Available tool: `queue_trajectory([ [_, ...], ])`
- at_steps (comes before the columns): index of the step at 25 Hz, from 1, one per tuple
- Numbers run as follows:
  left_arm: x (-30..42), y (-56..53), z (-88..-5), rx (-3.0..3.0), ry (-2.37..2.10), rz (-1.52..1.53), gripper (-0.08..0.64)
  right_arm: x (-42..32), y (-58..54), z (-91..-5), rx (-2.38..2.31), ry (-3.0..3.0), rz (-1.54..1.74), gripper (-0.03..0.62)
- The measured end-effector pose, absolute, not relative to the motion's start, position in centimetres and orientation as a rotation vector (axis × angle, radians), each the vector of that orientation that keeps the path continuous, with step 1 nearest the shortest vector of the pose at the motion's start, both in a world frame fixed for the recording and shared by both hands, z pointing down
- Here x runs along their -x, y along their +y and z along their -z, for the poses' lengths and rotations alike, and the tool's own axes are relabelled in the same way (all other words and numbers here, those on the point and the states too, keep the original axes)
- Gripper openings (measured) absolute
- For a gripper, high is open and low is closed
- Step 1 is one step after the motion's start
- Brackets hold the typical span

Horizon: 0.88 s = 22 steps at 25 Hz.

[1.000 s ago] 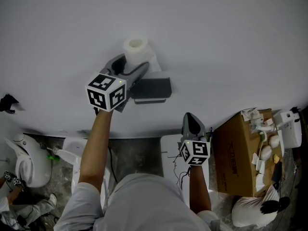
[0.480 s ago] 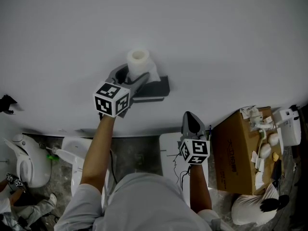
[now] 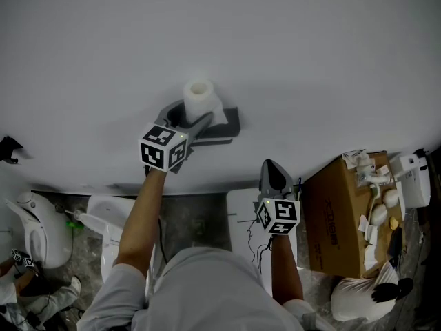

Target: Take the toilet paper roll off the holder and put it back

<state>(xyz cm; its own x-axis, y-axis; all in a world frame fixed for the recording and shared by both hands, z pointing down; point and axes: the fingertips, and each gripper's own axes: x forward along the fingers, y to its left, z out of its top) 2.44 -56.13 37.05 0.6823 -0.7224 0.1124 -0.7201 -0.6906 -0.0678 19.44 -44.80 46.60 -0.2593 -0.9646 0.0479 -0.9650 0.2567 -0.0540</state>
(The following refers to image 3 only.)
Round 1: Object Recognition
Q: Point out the person's left forearm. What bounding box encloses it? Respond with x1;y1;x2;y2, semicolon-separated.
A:
116;165;170;276

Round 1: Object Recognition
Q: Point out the crumpled white plastic bag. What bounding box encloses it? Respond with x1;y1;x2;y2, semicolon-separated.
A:
342;149;372;171

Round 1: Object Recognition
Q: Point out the white pipe fitting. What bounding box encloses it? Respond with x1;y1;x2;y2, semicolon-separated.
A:
354;163;392;199

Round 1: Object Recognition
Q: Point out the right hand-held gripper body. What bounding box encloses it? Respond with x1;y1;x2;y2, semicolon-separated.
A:
256;183;302;236

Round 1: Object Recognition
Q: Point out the white toilet with open lid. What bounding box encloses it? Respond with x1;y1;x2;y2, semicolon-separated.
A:
3;190;74;270

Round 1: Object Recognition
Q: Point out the white bidet seat unit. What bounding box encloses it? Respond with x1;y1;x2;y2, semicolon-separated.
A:
390;149;432;209

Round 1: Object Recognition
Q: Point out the white flat rectangular panel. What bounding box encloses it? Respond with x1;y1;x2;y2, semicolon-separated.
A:
226;188;299;298

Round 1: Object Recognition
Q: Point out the person's right forearm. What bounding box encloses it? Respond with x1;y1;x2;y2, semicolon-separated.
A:
270;232;305;306

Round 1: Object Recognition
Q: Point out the dark grey paper holder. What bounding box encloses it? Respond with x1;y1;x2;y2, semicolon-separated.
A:
170;102;243;148

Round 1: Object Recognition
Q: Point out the white toilet paper roll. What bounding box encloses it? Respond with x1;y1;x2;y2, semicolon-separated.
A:
183;78;229;126

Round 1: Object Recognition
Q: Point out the white oval plastic part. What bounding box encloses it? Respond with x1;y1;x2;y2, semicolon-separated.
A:
369;203;389;228
383;188;401;210

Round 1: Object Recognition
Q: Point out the white toilet bowl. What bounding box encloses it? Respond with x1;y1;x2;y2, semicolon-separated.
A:
79;194;163;298

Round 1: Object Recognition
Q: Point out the thin black cable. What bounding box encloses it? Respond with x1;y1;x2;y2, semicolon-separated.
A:
245;218;274;272

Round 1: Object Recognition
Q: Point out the black pouch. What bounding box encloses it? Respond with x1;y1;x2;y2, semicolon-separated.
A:
387;225;404;269

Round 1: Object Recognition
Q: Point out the brown cardboard box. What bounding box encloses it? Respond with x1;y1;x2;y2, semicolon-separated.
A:
300;150;407;279

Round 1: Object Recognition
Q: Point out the black wall bracket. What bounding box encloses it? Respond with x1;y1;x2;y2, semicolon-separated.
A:
0;135;25;163

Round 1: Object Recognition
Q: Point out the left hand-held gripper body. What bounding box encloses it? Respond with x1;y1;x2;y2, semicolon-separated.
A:
139;122;200;175

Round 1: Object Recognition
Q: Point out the person's white shirt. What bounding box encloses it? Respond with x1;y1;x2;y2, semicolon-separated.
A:
76;246;338;331

